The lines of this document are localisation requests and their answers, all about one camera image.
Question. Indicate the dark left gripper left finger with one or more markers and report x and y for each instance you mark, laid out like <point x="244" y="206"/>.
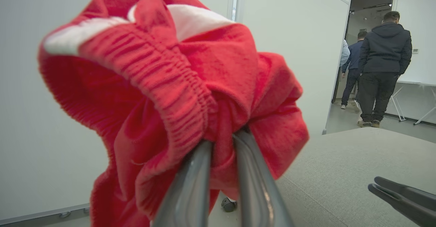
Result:
<point x="190" y="193"/>

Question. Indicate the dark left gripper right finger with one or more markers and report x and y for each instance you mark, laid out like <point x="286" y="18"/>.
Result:
<point x="255" y="193"/>

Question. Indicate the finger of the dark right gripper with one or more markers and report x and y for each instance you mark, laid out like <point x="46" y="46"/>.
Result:
<point x="415" y="210"/>
<point x="408" y="189"/>

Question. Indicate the red and white clothing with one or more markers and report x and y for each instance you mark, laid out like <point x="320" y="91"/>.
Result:
<point x="153" y="84"/>

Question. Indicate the black caster wheel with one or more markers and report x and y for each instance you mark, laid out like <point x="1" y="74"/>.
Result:
<point x="228" y="205"/>

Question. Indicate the man in black hoodie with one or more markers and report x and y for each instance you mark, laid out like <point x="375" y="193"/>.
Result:
<point x="385" y="50"/>

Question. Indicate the man in navy jacket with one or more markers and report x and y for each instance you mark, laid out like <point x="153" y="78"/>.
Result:
<point x="354" y="55"/>

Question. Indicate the person in light shirt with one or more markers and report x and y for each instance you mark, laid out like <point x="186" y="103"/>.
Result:
<point x="344" y="53"/>

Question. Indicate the white rolling whiteboard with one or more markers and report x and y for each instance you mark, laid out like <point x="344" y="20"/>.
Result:
<point x="419" y="33"/>

